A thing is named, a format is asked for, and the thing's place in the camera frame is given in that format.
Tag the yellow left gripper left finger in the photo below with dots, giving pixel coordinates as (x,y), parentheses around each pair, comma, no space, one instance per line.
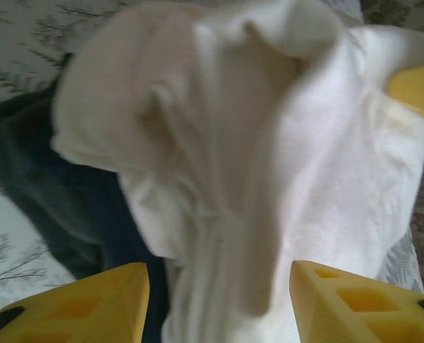
(73,314)

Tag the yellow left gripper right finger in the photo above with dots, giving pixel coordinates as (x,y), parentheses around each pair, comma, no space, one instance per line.
(358,314)

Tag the stack of folded clothes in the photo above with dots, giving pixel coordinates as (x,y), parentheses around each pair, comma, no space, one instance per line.
(55,178)

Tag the floral table cloth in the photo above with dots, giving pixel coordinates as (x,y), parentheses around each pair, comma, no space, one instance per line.
(12,221)

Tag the folded plain white t-shirt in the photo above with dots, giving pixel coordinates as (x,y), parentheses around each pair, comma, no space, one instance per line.
(108,107)

